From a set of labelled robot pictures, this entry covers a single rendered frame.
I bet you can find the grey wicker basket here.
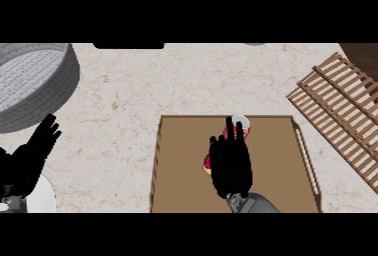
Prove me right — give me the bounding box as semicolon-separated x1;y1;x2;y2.
0;43;82;134

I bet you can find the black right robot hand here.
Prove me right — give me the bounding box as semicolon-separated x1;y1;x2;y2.
209;115;254;200

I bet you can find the brown wooden tray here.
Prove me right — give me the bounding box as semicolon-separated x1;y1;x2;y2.
149;114;324;214

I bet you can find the black appliance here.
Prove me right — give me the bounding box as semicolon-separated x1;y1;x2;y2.
92;43;166;50

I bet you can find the pink frosted cupcake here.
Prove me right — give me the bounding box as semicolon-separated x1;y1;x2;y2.
201;153;214;178

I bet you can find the white plate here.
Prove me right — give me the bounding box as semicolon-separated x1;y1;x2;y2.
24;173;58;214

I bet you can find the dark brown wooden object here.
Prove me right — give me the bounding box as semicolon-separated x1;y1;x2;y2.
338;43;378;84

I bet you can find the wooden slatted tiered shelf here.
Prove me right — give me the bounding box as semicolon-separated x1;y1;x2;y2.
285;51;378;195

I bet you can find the red can with pale end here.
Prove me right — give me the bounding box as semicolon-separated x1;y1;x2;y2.
222;113;253;140

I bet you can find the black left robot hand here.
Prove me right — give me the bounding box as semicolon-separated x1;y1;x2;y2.
0;113;64;200

